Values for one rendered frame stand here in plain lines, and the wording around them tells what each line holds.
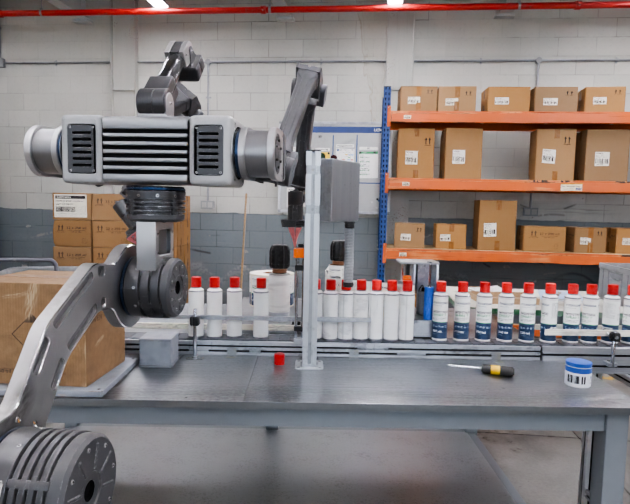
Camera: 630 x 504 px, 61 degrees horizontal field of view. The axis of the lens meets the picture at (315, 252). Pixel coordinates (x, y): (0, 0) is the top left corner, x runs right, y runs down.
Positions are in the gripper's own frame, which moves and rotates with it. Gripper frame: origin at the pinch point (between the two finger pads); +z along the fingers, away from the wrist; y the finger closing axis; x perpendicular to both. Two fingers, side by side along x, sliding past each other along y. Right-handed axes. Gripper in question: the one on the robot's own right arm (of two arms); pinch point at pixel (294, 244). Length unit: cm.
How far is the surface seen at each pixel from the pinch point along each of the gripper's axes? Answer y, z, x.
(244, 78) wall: 78, -151, -439
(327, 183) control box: -11.0, -21.9, 35.4
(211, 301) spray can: 26.8, 17.5, 22.0
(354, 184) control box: -19.9, -21.9, 25.2
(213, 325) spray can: 26.1, 25.7, 22.2
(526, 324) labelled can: -80, 24, 20
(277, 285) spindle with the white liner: 6.7, 16.4, -5.0
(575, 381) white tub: -83, 33, 49
